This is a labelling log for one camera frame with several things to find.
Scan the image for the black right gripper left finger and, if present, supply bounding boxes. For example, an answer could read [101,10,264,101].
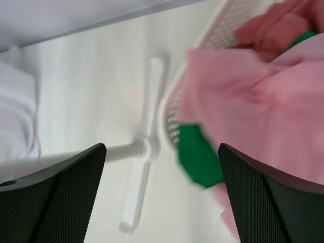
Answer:
[1,143,106,242]

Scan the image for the dusty red t-shirt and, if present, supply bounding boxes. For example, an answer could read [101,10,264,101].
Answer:
[234,0,323,62]

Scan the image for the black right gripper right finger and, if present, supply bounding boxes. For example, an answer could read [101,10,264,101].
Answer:
[218,143,323,242]

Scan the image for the light pink t-shirt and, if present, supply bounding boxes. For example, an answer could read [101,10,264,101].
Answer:
[176,34,323,242]

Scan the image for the white perforated plastic basket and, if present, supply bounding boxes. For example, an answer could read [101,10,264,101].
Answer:
[163,1,275,150]

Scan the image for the green t-shirt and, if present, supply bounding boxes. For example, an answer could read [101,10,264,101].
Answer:
[178,34,323,188]

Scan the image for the silver clothes rack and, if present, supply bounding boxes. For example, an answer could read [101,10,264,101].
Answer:
[1,51,169,233]

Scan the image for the white t-shirt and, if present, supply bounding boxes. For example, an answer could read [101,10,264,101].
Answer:
[1,61,40,165]

